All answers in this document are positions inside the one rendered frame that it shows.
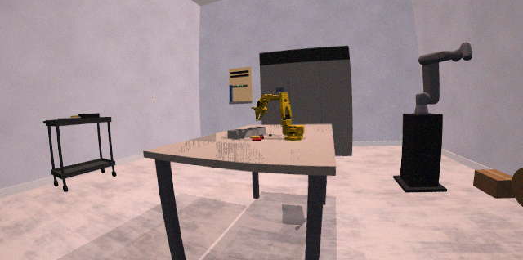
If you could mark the white rack of bins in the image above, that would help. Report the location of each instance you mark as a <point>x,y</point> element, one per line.
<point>244,133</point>

